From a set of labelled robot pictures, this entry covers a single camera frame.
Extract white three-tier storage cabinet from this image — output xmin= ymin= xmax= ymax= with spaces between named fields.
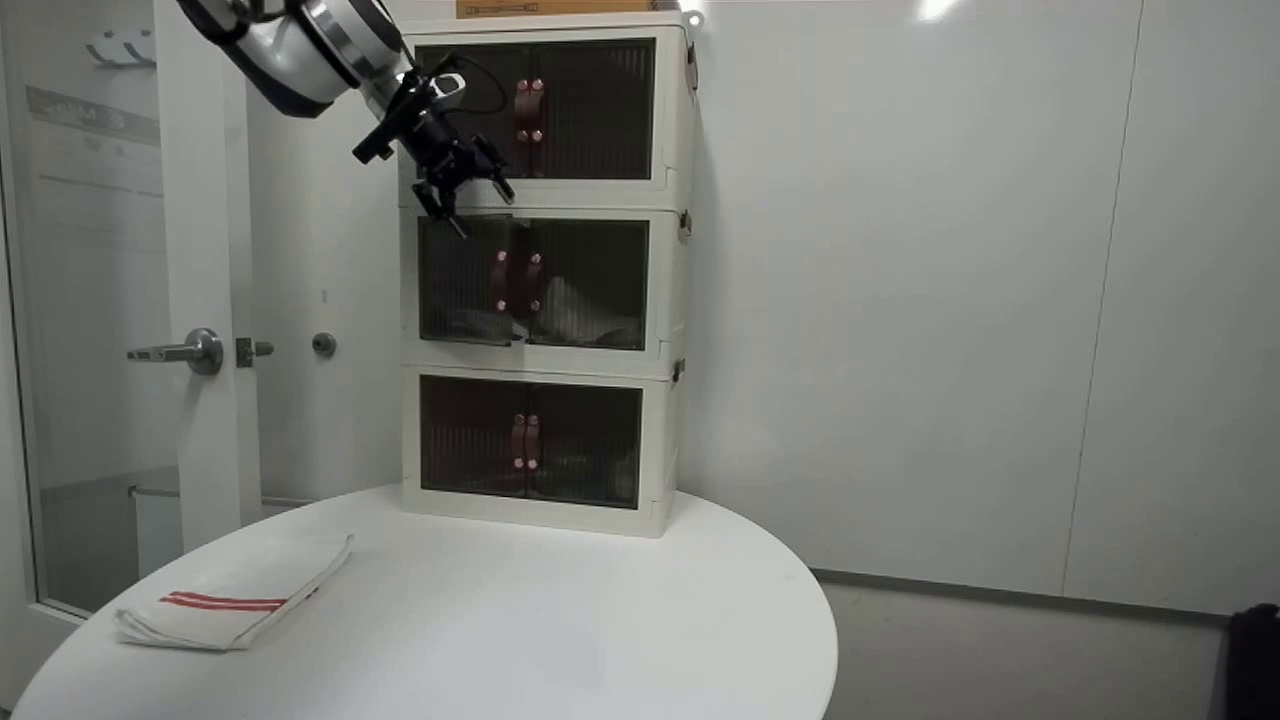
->
xmin=390 ymin=12 xmax=699 ymax=541

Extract silver door lock turn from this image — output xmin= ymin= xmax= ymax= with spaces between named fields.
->
xmin=230 ymin=333 xmax=278 ymax=371

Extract white slatted bin frame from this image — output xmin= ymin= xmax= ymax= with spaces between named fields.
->
xmin=414 ymin=217 xmax=537 ymax=354

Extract white coat hooks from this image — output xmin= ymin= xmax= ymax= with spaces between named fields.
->
xmin=85 ymin=28 xmax=158 ymax=71

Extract silver door lever handle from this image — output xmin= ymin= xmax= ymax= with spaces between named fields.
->
xmin=124 ymin=325 xmax=228 ymax=381

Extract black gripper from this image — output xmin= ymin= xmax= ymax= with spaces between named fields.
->
xmin=396 ymin=106 xmax=519 ymax=249

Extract ribbed grey cabinet door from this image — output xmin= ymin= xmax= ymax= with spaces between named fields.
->
xmin=526 ymin=217 xmax=656 ymax=358

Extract cardboard box with black label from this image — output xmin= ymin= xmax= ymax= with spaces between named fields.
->
xmin=452 ymin=0 xmax=672 ymax=20

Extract white towel with red stripes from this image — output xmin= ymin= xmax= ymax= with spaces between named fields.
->
xmin=111 ymin=531 xmax=360 ymax=657

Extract white room door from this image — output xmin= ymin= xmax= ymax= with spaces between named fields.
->
xmin=0 ymin=0 xmax=269 ymax=711

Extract black bag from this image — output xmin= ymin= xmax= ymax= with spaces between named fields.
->
xmin=1219 ymin=601 xmax=1280 ymax=720

